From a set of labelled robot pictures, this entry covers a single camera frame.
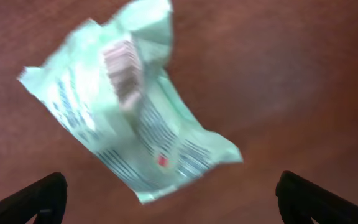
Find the mint green wrapper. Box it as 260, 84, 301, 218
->
18, 0, 242, 203

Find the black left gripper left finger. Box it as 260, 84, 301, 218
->
0, 172, 67, 224

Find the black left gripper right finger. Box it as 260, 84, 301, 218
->
275, 171, 358, 224

